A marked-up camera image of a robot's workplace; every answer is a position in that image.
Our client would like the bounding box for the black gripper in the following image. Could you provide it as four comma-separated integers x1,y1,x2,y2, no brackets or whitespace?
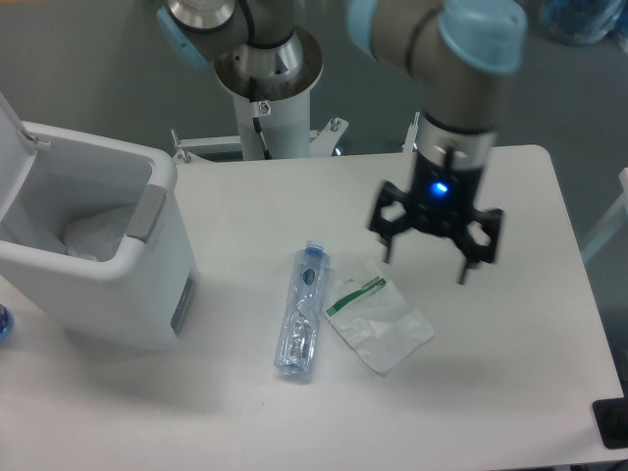
367,152,504,285

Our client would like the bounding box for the white push-button trash can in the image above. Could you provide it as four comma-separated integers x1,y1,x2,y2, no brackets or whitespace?
1,102,198,350

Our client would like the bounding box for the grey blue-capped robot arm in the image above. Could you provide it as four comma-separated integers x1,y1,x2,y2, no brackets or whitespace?
157,1,527,270

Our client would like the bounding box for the white trash bag liner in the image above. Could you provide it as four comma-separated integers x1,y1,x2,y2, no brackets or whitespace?
62,205,135,262

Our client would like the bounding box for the white green-striped plastic bag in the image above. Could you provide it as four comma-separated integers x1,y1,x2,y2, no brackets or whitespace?
324,261,434,376

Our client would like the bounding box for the crushed clear plastic bottle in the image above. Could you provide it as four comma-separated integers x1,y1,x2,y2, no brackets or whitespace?
274,239,331,379

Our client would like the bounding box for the blue plastic bag top right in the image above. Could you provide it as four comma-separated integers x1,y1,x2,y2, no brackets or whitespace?
536,0,627,46

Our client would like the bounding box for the black device at right edge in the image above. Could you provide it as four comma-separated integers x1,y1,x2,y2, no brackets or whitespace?
592,397,627,449

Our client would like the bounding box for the blue bottle at left edge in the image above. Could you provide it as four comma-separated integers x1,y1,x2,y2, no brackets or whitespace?
0,304,15,344

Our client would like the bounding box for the white metal base frame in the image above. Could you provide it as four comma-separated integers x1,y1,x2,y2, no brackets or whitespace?
170,111,423,164

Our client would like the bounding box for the white frame at right edge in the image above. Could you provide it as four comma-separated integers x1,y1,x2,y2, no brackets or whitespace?
581,168,627,264

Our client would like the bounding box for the black cable on pedestal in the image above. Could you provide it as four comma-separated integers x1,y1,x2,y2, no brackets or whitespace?
247,77,274,161

